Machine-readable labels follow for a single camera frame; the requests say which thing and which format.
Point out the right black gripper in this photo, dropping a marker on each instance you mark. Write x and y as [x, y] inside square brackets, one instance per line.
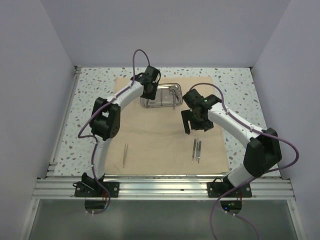
[187, 114]

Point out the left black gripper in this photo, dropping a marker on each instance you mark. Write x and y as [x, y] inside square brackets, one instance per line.
[152, 95]

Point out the steel scalpel handle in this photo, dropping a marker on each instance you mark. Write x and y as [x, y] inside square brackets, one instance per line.
[199, 151]
[194, 149]

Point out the beige cloth wrap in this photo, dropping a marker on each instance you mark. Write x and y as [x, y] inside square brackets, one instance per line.
[158, 144]

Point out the steel tweezers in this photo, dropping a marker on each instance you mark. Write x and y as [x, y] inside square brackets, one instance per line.
[126, 146]

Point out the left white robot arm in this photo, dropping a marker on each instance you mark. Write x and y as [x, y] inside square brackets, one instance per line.
[105, 119]

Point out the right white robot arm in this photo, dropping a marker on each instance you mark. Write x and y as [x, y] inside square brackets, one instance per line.
[262, 148]

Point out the steel surgical scissors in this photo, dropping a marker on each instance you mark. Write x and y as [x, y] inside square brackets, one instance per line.
[177, 94]

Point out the thin steel probe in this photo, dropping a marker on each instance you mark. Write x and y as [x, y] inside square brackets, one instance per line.
[161, 97]

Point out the stainless steel tray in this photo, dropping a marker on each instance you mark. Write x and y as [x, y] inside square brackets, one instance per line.
[167, 98]

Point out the steel forceps with rings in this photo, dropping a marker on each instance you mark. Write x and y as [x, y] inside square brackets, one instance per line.
[172, 92]

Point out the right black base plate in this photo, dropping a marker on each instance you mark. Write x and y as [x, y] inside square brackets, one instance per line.
[220, 186]

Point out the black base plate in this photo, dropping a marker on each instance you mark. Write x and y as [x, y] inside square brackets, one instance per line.
[220, 186]
[84, 191]

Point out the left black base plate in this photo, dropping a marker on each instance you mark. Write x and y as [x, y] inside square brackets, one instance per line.
[84, 191]

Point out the aluminium mounting rail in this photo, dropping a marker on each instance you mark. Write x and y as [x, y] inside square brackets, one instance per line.
[170, 187]

